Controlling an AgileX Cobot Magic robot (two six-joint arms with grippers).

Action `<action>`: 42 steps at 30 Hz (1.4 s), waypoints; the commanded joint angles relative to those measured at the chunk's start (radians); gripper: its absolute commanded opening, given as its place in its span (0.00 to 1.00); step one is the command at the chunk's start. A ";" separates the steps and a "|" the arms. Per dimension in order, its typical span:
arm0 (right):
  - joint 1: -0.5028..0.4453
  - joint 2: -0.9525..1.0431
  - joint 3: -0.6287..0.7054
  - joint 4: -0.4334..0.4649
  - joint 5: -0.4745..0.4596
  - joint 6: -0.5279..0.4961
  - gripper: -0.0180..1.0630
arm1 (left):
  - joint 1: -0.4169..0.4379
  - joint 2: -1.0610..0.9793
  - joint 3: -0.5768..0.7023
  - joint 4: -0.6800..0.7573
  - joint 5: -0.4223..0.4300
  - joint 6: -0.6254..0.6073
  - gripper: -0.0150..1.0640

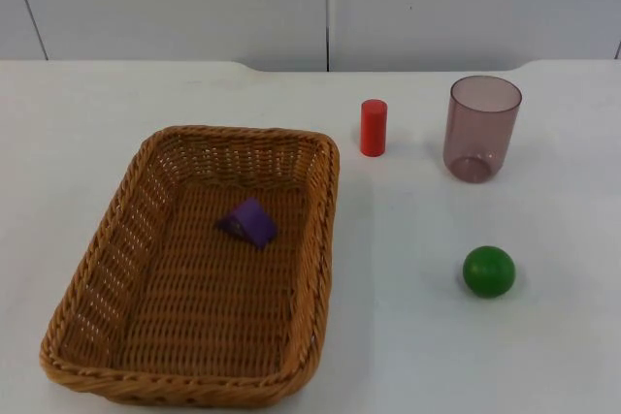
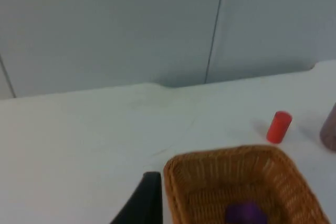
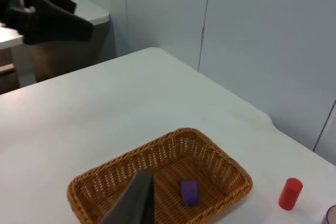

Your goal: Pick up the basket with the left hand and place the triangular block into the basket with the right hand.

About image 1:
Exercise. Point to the purple triangular block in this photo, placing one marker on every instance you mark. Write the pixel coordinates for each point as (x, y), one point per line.
(252, 220)

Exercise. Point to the red cylinder block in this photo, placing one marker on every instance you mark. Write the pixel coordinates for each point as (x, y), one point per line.
(373, 128)

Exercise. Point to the brown wicker basket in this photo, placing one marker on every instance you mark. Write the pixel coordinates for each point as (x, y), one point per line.
(160, 317)

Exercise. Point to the clear tinted cup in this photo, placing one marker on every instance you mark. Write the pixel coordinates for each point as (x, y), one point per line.
(478, 133)

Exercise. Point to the green ball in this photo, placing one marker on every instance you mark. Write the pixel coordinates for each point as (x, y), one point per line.
(488, 271)

